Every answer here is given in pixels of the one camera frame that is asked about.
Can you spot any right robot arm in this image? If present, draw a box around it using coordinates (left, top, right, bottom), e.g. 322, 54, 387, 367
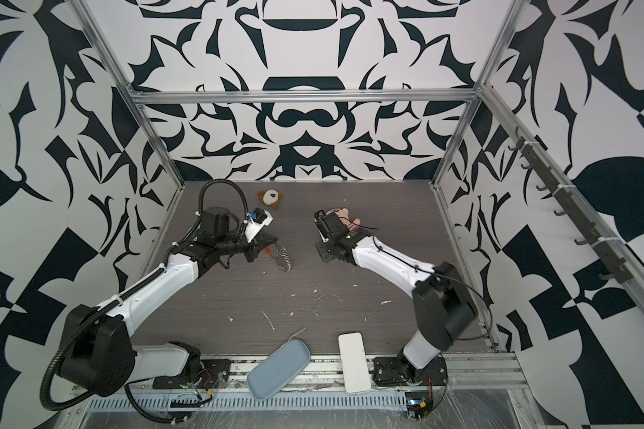
314, 210, 479, 384

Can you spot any pink plush doll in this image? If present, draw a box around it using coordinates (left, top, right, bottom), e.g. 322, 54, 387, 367
334, 208, 361, 232

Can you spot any metal keyring with chain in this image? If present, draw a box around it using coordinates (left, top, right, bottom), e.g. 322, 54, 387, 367
271, 243, 292, 272

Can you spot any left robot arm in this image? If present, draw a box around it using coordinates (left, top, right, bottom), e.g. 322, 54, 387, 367
39, 179, 278, 411

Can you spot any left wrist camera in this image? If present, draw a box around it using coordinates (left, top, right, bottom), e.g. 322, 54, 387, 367
245, 207, 273, 242

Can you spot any wall hook rack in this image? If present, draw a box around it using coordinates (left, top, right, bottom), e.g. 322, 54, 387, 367
509, 126, 634, 283

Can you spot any grey glasses case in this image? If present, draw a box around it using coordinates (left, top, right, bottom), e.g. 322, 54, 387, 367
246, 339, 311, 400

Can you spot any brown white plush toy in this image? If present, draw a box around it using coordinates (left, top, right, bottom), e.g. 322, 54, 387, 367
257, 189, 283, 208

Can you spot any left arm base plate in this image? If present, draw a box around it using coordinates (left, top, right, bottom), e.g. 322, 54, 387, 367
152, 359, 232, 390

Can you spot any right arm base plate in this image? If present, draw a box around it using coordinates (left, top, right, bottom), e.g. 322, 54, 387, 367
372, 355, 448, 388

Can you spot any white rectangular box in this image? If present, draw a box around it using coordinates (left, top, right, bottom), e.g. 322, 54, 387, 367
338, 332, 371, 395

